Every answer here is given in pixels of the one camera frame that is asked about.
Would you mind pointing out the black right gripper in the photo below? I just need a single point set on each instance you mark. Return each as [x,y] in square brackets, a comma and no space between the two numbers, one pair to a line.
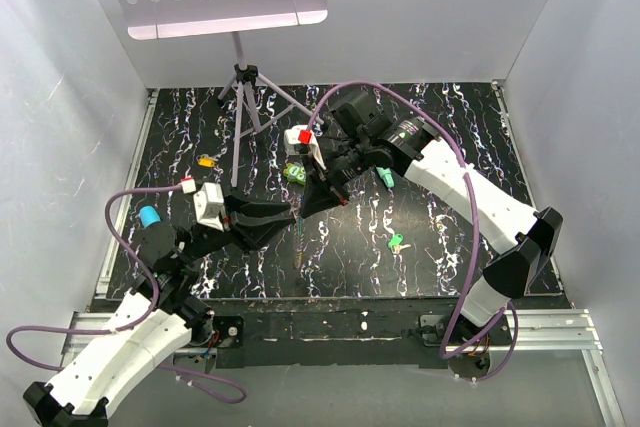
[319,197]

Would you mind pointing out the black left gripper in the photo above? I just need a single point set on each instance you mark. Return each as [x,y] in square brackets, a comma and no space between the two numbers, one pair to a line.
[253,224]

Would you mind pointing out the green tagged key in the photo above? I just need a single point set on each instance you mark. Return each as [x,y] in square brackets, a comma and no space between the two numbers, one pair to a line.
[396,243]

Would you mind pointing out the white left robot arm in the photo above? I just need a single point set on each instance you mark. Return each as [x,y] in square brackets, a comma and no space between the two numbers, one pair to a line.
[159,314]

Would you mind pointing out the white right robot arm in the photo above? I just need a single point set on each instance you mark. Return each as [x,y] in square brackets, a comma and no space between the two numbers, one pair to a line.
[415,148]

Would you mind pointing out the green owl toy block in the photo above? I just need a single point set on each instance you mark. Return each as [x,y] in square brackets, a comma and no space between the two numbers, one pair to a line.
[295,172]

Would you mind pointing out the small black white key fob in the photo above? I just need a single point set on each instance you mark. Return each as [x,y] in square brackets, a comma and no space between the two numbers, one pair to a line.
[188,186]

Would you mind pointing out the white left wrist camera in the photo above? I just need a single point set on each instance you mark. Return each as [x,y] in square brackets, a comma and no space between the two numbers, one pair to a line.
[209,205]

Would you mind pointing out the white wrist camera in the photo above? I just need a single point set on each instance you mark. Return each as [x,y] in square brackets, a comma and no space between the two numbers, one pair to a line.
[300,140]
[209,205]

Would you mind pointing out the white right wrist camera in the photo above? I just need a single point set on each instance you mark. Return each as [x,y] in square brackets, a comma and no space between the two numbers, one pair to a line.
[300,140]

